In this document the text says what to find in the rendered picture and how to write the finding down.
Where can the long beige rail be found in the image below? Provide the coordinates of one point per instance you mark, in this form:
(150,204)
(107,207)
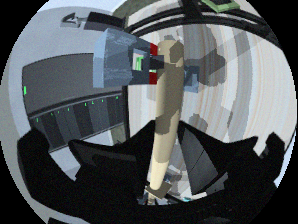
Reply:
(169,64)

